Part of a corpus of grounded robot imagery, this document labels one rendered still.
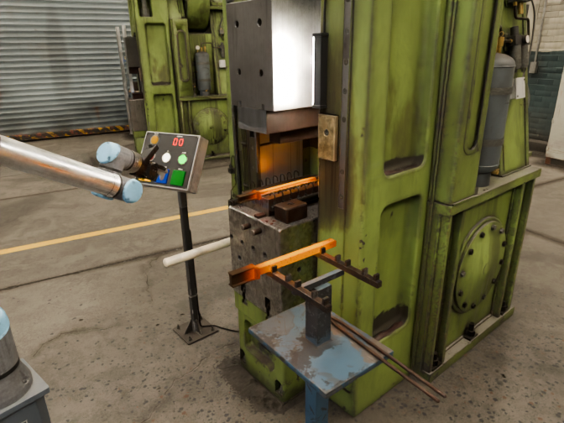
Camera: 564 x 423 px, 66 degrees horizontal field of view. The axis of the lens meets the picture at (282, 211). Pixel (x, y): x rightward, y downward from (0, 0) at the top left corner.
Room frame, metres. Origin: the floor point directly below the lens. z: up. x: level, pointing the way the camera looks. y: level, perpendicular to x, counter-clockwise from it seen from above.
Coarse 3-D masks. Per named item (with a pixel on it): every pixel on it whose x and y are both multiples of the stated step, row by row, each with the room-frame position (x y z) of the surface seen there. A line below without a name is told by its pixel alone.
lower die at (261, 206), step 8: (304, 176) 2.11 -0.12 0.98; (312, 176) 2.08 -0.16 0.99; (272, 184) 1.99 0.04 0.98; (280, 184) 1.96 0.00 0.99; (280, 192) 1.83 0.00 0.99; (288, 192) 1.82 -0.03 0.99; (296, 192) 1.83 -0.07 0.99; (304, 192) 1.86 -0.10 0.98; (256, 200) 1.80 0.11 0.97; (264, 200) 1.75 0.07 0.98; (272, 200) 1.75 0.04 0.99; (280, 200) 1.78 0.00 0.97; (288, 200) 1.80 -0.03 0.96; (312, 200) 1.90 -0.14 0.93; (256, 208) 1.80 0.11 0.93; (264, 208) 1.75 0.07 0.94
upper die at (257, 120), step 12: (240, 108) 1.87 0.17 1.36; (252, 108) 1.80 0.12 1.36; (300, 108) 1.85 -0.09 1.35; (312, 108) 1.89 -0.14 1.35; (240, 120) 1.87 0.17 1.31; (252, 120) 1.81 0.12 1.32; (264, 120) 1.74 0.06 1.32; (276, 120) 1.77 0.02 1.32; (288, 120) 1.81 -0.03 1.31; (300, 120) 1.85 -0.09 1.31; (312, 120) 1.89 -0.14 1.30; (264, 132) 1.74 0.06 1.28; (276, 132) 1.77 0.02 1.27
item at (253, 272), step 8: (328, 240) 1.40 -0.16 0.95; (304, 248) 1.33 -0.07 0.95; (312, 248) 1.33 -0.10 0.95; (328, 248) 1.37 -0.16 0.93; (280, 256) 1.28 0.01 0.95; (288, 256) 1.28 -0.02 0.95; (296, 256) 1.29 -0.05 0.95; (304, 256) 1.31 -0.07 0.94; (248, 264) 1.20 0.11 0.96; (264, 264) 1.22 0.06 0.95; (272, 264) 1.23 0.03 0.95; (280, 264) 1.25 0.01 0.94; (232, 272) 1.16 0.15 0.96; (240, 272) 1.16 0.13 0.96; (248, 272) 1.18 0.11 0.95; (256, 272) 1.18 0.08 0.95; (264, 272) 1.21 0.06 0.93; (232, 280) 1.15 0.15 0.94; (240, 280) 1.16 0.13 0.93; (248, 280) 1.17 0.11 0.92
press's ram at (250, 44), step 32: (256, 0) 1.76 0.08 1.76; (288, 0) 1.74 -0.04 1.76; (320, 0) 1.85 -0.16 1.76; (256, 32) 1.77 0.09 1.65; (288, 32) 1.74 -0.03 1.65; (320, 32) 1.85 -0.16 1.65; (256, 64) 1.77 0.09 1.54; (288, 64) 1.74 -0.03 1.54; (256, 96) 1.78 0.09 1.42; (288, 96) 1.74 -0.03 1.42
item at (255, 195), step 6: (300, 180) 1.95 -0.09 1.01; (306, 180) 1.96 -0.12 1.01; (276, 186) 1.86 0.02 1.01; (282, 186) 1.86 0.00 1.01; (288, 186) 1.88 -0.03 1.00; (252, 192) 1.77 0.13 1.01; (258, 192) 1.77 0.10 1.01; (264, 192) 1.80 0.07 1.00; (240, 198) 1.73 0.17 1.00; (246, 198) 1.74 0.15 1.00; (252, 198) 1.76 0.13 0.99; (258, 198) 1.77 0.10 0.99
